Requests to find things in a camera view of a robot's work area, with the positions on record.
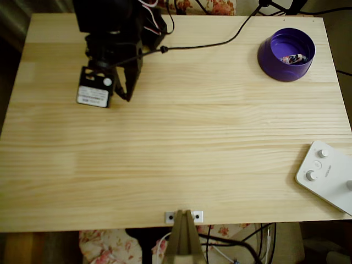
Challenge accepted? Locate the white red servo wire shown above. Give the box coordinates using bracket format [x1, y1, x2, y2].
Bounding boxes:
[137, 0, 163, 36]

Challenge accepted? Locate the white cable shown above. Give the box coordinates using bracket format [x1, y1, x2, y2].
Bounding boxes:
[214, 246, 234, 264]
[152, 232, 173, 264]

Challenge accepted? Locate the purple bowl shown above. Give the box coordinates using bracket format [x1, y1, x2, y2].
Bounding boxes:
[257, 27, 316, 83]

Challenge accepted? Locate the white lamp base with knobs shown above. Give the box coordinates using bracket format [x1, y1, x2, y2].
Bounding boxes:
[295, 140, 352, 217]

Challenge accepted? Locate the black camera cable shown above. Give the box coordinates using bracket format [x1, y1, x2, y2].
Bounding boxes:
[108, 5, 262, 68]

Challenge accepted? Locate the thick black cable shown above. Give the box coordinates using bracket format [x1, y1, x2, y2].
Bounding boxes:
[197, 232, 263, 264]

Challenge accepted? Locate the white blue candy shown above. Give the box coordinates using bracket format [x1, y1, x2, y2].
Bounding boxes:
[279, 54, 308, 64]

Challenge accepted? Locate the floral fabric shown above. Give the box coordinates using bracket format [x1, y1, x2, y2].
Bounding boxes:
[79, 224, 254, 264]
[167, 0, 237, 16]

